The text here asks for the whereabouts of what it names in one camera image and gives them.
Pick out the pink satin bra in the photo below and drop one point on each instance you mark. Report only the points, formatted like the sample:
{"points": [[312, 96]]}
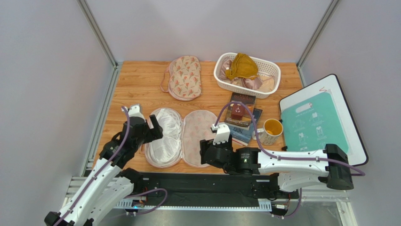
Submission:
{"points": [[260, 83]]}

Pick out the white tray black rim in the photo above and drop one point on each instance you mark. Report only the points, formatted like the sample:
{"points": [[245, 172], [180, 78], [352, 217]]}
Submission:
{"points": [[357, 154]]}

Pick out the white satin bra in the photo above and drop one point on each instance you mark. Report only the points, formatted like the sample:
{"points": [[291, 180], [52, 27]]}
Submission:
{"points": [[166, 152]]}

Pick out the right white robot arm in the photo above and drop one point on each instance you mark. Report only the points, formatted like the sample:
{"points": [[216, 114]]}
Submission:
{"points": [[292, 170]]}

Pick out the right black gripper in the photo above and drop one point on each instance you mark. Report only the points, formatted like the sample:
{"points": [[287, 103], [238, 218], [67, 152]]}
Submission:
{"points": [[207, 153]]}

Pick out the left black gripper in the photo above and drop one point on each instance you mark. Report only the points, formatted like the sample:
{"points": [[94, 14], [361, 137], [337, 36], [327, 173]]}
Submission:
{"points": [[156, 133]]}

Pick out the floral mesh laundry bag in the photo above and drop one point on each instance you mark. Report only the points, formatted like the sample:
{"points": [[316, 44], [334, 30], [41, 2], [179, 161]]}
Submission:
{"points": [[196, 127]]}

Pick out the white mug yellow inside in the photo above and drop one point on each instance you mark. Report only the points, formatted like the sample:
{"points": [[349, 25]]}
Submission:
{"points": [[269, 133]]}

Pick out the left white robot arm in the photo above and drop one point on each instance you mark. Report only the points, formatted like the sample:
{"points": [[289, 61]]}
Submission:
{"points": [[109, 183]]}

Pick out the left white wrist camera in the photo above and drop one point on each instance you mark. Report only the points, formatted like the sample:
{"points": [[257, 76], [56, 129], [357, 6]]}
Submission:
{"points": [[133, 111]]}

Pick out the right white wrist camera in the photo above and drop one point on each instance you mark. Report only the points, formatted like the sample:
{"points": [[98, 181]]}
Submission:
{"points": [[222, 133]]}

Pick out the white plastic basket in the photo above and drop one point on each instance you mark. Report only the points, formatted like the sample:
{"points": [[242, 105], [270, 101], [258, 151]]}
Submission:
{"points": [[265, 68]]}

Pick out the mustard yellow bra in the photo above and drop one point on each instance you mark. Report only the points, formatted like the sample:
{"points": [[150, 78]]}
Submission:
{"points": [[242, 67]]}

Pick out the blue book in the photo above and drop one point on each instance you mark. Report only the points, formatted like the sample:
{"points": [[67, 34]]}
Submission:
{"points": [[243, 136]]}

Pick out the aluminium frame rail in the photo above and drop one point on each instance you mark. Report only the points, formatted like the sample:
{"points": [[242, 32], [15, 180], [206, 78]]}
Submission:
{"points": [[319, 194]]}

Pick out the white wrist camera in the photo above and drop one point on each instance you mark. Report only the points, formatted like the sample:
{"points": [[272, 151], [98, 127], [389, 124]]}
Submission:
{"points": [[222, 133], [133, 111]]}

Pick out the teal folding board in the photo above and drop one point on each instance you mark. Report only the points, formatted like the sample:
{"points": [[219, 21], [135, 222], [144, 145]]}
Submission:
{"points": [[313, 123]]}

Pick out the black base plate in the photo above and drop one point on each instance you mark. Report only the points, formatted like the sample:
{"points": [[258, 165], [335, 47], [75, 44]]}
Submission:
{"points": [[210, 190]]}

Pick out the dark brown book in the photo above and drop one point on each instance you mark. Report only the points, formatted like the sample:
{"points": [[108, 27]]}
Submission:
{"points": [[236, 114]]}

